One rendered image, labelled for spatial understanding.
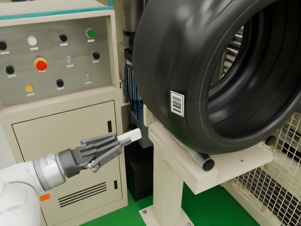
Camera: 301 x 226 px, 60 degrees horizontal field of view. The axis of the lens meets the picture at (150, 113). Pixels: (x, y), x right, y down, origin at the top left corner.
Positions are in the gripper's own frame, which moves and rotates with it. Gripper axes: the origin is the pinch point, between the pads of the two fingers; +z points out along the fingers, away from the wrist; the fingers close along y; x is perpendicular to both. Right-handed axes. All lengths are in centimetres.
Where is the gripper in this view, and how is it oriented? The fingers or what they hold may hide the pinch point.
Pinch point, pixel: (129, 137)
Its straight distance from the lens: 77.4
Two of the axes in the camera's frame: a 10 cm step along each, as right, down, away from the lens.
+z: 8.8, -3.6, 3.0
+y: -4.5, -4.8, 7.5
